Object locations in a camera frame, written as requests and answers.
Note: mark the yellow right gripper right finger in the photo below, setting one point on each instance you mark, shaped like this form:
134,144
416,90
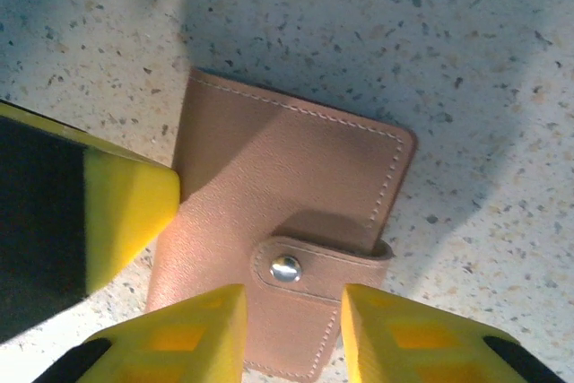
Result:
417,342

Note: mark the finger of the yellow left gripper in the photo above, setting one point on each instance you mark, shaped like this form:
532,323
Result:
89,212

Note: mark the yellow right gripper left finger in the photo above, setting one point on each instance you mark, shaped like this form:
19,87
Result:
179,338

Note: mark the tan leather card holder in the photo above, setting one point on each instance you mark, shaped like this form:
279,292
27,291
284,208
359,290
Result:
291,167

